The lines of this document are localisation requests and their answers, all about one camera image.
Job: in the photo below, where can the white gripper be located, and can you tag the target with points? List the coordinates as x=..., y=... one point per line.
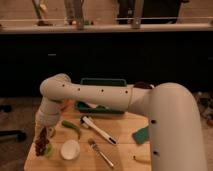
x=48, y=113

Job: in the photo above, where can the dark red grape bunch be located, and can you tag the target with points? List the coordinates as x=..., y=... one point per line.
x=41, y=143

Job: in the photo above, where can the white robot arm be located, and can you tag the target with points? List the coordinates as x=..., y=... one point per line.
x=175, y=131

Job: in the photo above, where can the orange and yellow cup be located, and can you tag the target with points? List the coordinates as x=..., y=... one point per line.
x=50, y=132

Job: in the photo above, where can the green plastic cup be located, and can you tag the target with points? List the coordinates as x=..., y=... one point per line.
x=48, y=152

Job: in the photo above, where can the green pepper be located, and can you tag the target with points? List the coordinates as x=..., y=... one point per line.
x=70, y=125

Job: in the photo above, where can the orange bowl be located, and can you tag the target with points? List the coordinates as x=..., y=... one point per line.
x=65, y=104

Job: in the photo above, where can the green plastic tray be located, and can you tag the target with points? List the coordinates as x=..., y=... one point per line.
x=84, y=107

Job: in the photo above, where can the silver fork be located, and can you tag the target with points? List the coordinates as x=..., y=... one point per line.
x=95, y=147

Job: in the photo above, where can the dark red bowl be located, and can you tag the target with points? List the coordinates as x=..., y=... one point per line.
x=143, y=85

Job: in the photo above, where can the teal sponge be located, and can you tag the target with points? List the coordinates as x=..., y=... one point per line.
x=141, y=135

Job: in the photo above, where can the yellow banana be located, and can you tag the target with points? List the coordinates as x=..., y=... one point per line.
x=142, y=159

